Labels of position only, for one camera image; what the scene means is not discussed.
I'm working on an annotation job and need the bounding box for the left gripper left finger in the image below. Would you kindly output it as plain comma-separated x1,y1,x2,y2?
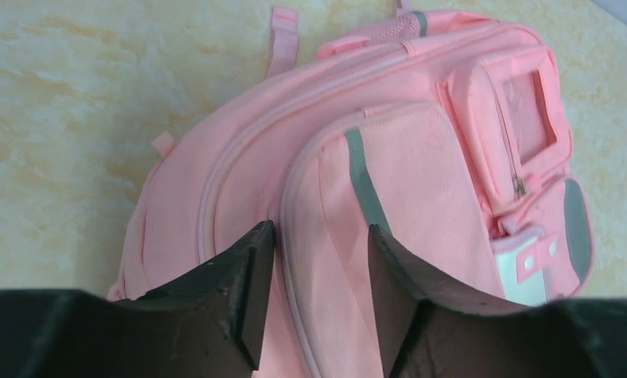
0,221,275,377

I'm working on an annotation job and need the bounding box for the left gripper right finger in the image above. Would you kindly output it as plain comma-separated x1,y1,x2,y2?
368,225,627,377

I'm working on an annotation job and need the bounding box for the pink student backpack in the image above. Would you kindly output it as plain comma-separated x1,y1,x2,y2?
108,7,594,377

